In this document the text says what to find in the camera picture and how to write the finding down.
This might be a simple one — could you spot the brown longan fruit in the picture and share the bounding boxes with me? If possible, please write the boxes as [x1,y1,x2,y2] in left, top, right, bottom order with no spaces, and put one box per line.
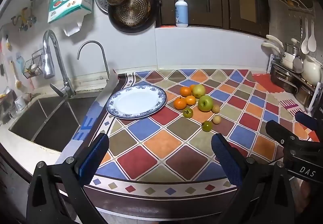
[212,115,222,125]
[212,104,220,114]

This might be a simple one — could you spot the green tomato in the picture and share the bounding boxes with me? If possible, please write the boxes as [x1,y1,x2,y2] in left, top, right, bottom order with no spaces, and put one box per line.
[201,121,212,132]
[182,108,193,118]

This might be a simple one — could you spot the green apple front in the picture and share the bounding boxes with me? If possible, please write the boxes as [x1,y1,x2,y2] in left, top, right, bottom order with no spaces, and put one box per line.
[198,95,214,112]

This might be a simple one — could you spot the yellow-green apple back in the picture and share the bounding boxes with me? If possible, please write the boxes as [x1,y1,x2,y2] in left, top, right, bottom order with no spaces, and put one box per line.
[192,84,206,98]

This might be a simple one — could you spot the large orange tangerine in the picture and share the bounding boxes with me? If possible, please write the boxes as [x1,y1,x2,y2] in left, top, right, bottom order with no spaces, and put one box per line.
[173,97,187,110]

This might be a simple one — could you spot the chrome kitchen faucet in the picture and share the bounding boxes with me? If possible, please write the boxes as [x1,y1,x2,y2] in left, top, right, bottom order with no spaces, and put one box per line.
[42,30,76,98]

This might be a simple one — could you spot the steel pot rack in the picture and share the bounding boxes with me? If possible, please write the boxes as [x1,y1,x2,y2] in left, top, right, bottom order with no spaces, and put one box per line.
[267,54,322,114]

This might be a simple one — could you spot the white ceramic pitcher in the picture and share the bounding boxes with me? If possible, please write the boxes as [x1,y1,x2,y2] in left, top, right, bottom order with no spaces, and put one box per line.
[302,55,322,86]

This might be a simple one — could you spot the steel ladle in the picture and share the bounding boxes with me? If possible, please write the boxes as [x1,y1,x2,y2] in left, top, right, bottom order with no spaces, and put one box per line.
[292,17,303,74]

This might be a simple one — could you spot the red foam mat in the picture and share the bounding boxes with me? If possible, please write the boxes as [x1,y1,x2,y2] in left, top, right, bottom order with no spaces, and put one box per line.
[252,73,285,93]

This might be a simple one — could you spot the stainless steel sink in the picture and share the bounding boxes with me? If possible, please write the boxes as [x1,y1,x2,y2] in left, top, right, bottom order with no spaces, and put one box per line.
[10,92,99,151]

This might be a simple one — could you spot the white plastic spoon right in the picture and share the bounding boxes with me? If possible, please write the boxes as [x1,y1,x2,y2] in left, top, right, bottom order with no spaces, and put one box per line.
[308,19,317,52]

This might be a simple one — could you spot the white plastic spoon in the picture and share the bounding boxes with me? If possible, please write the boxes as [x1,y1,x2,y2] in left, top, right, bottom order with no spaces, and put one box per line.
[301,18,309,55]
[308,19,317,52]

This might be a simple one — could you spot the white plastic spoon left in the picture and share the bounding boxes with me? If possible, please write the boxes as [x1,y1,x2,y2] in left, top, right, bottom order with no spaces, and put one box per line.
[301,18,309,55]

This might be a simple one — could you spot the white cup by sink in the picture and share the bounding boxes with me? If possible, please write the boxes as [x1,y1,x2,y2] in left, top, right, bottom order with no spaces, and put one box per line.
[14,96,26,111]

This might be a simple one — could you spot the blue white porcelain plate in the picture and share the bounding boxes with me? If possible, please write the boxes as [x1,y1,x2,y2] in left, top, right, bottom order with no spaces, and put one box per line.
[106,85,167,120]

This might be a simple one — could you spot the colourful diamond pattern mat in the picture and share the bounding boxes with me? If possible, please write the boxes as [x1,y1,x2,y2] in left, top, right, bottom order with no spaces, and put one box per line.
[53,68,319,219]

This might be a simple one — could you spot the orange tangerine back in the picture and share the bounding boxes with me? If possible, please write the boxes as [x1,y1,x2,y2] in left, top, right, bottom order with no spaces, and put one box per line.
[180,86,192,97]

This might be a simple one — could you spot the thin gooseneck water tap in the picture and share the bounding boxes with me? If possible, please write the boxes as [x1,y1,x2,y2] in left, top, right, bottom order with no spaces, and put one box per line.
[77,40,111,81]

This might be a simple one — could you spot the blue soap pump bottle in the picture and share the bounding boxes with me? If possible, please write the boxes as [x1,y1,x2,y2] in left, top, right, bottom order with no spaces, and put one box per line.
[175,0,188,27]

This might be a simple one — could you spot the black frying pan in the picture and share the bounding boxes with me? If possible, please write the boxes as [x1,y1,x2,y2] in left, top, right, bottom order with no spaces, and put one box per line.
[108,0,158,33]

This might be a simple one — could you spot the white pan handle lower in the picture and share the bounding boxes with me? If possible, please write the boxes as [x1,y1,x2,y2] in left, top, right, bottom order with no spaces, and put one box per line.
[261,42,281,55]

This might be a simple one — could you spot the white pan handle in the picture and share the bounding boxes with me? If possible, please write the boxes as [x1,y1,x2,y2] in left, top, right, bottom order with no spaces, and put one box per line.
[261,42,281,55]
[266,34,285,50]

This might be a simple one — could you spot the white pan handle upper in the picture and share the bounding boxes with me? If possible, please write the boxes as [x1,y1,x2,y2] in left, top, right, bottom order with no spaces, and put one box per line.
[266,34,285,50]

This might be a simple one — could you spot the wire sponge basket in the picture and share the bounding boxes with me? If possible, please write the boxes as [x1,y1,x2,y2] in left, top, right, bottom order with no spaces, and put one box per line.
[23,49,44,79]

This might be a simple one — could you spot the wall hooks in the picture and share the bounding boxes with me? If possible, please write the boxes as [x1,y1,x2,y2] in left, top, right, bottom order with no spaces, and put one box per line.
[11,0,37,32]

